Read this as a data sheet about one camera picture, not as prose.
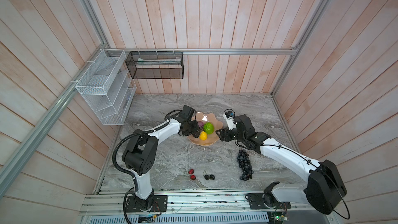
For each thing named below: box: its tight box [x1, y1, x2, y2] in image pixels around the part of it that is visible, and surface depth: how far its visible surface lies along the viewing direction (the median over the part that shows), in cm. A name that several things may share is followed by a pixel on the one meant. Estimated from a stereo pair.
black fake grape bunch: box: [236, 149, 254, 182], surface depth 83 cm
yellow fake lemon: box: [199, 130, 208, 141], surface depth 95 cm
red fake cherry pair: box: [183, 168, 197, 181], surface depth 83 cm
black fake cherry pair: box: [202, 170, 216, 181], surface depth 82 cm
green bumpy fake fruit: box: [203, 121, 215, 135], surface depth 95 cm
